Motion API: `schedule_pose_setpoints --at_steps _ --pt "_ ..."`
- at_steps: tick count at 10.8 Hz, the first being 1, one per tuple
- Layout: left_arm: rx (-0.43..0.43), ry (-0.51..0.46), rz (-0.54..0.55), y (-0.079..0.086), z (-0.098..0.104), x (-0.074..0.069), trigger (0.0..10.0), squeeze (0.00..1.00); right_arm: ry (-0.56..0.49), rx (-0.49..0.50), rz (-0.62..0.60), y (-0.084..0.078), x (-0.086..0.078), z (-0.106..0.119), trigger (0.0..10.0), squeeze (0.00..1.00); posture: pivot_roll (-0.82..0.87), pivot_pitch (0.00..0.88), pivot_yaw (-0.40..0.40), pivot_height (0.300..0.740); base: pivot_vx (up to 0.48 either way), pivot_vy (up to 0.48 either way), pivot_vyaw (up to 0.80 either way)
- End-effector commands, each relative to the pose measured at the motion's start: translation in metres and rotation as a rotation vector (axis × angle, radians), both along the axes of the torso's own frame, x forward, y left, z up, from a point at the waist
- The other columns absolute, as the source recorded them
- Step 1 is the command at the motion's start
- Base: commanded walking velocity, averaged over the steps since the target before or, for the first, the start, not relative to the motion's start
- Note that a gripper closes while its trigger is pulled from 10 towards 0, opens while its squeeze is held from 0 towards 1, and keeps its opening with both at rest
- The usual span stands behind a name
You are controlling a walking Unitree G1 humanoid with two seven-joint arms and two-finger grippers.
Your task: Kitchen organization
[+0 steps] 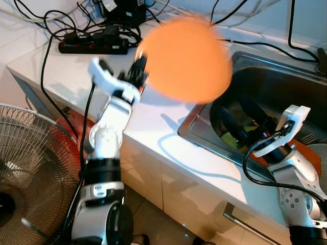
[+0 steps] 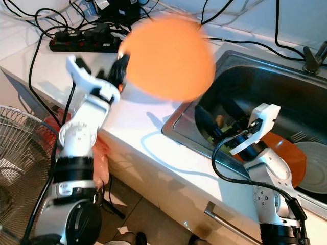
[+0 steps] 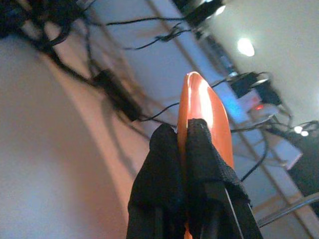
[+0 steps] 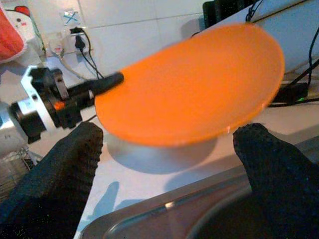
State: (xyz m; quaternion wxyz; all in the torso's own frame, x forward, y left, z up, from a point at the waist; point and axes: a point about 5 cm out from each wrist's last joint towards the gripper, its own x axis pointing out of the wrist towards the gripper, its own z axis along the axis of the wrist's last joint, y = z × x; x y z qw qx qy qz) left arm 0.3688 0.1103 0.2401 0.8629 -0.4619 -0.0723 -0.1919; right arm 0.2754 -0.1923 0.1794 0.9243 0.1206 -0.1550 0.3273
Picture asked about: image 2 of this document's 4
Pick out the large black power adapter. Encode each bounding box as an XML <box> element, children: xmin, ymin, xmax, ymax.
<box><xmin>92</xmin><ymin>0</ymin><xmax>142</xmax><ymax>25</ymax></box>

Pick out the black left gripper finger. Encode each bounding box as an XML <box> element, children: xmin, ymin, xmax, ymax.
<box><xmin>111</xmin><ymin>53</ymin><xmax>131</xmax><ymax>87</ymax></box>

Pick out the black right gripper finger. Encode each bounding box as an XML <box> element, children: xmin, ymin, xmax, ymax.
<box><xmin>219</xmin><ymin>93</ymin><xmax>256</xmax><ymax>128</ymax></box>
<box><xmin>194</xmin><ymin>105</ymin><xmax>229</xmax><ymax>144</ymax></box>

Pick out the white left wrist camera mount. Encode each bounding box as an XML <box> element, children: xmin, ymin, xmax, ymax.
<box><xmin>65</xmin><ymin>55</ymin><xmax>121</xmax><ymax>104</ymax></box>

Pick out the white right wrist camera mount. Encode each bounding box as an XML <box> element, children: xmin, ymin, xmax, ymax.
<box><xmin>230</xmin><ymin>103</ymin><xmax>282</xmax><ymax>156</ymax></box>

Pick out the white cabinet door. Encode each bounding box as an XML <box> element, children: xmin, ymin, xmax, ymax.
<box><xmin>146</xmin><ymin>163</ymin><xmax>261</xmax><ymax>245</ymax></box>

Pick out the silver metal fork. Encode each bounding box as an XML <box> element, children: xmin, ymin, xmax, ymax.
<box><xmin>289</xmin><ymin>130</ymin><xmax>318</xmax><ymax>144</ymax></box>

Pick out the wire guard fan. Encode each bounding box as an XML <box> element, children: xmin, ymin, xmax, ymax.
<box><xmin>0</xmin><ymin>106</ymin><xmax>63</xmax><ymax>245</ymax></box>

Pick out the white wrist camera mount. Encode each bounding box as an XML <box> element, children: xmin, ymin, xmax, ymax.
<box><xmin>65</xmin><ymin>55</ymin><xmax>121</xmax><ymax>104</ymax></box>
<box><xmin>230</xmin><ymin>103</ymin><xmax>282</xmax><ymax>156</ymax></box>

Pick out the orange plate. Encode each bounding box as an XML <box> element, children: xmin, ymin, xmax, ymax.
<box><xmin>119</xmin><ymin>14</ymin><xmax>216</xmax><ymax>102</ymax></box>

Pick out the black power strip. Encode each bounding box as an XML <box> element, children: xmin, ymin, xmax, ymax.
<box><xmin>50</xmin><ymin>29</ymin><xmax>124</xmax><ymax>53</ymax></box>

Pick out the grey bowl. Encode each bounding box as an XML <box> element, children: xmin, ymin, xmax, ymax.
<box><xmin>293</xmin><ymin>141</ymin><xmax>327</xmax><ymax>194</ymax></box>

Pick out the green plate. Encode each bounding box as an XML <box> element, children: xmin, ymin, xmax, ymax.
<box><xmin>204</xmin><ymin>130</ymin><xmax>230</xmax><ymax>148</ymax></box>

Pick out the stainless steel sink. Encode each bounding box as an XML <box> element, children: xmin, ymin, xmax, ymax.
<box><xmin>161</xmin><ymin>50</ymin><xmax>327</xmax><ymax>221</ymax></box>

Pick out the metal bar cabinet handle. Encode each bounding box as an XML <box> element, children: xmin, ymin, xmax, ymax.
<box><xmin>204</xmin><ymin>201</ymin><xmax>262</xmax><ymax>245</ymax></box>

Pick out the orange bowl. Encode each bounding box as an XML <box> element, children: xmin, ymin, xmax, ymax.
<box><xmin>261</xmin><ymin>132</ymin><xmax>307</xmax><ymax>187</ymax></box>

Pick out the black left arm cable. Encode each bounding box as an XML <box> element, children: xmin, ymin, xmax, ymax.
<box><xmin>23</xmin><ymin>82</ymin><xmax>80</xmax><ymax>245</ymax></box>

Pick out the metal faucet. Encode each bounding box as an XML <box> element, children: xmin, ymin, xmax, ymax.
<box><xmin>302</xmin><ymin>41</ymin><xmax>327</xmax><ymax>75</ymax></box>

